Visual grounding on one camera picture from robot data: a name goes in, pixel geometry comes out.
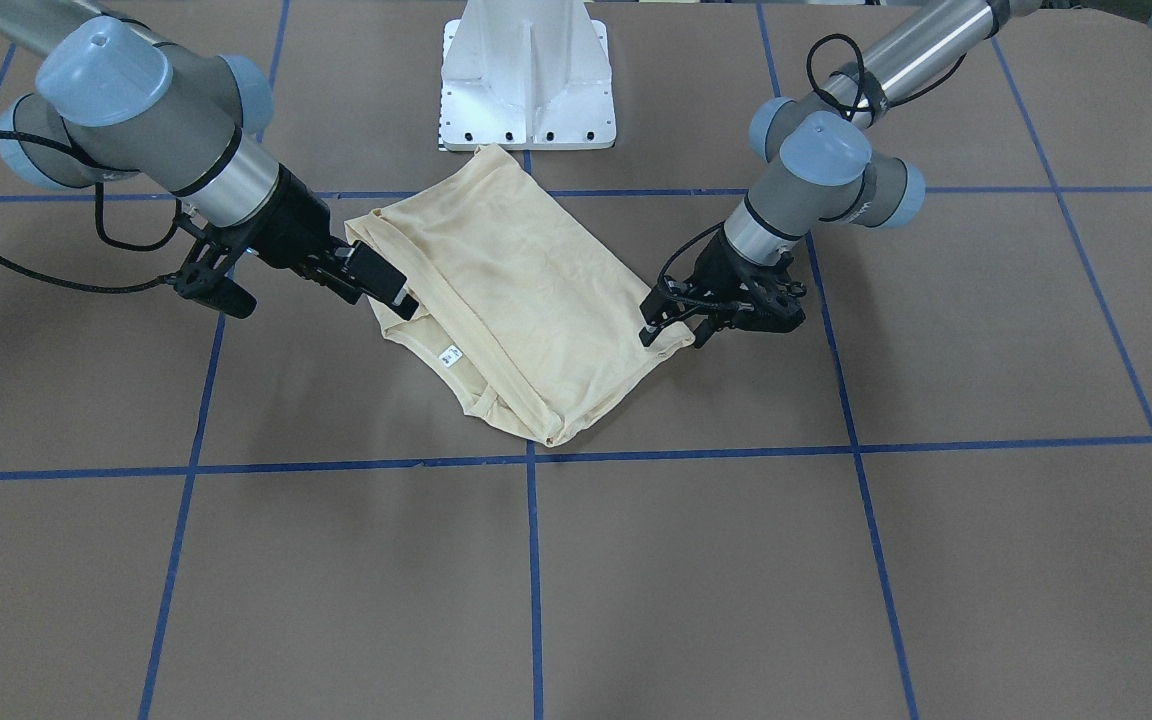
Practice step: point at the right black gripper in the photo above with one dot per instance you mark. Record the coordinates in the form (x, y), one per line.
(297, 226)

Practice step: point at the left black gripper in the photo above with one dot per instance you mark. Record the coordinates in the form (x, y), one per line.
(725, 265)

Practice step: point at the beige long-sleeve printed shirt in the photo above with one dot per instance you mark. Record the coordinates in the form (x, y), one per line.
(527, 317)

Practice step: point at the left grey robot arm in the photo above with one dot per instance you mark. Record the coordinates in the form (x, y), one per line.
(820, 168)

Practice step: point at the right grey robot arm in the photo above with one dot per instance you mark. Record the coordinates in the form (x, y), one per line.
(114, 99)

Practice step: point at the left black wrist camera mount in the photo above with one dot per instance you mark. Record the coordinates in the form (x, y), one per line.
(769, 299)

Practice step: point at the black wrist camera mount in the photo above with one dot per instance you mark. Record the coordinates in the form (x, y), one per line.
(204, 276)
(769, 299)

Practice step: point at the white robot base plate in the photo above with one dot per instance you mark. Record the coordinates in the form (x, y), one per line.
(526, 75)

